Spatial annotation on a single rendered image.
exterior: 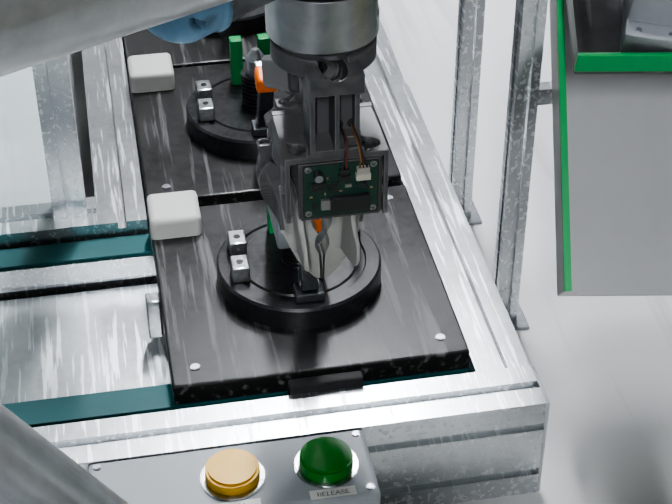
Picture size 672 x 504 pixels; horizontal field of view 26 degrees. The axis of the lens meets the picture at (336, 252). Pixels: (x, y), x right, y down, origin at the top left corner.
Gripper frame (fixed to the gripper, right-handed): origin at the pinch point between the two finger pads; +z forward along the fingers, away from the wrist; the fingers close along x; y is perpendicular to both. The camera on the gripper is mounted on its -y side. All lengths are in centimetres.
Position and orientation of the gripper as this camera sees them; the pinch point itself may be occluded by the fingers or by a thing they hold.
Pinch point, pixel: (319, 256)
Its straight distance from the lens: 110.1
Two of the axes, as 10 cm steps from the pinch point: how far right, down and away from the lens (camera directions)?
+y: 1.8, 6.0, -7.8
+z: 0.0, 8.0, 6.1
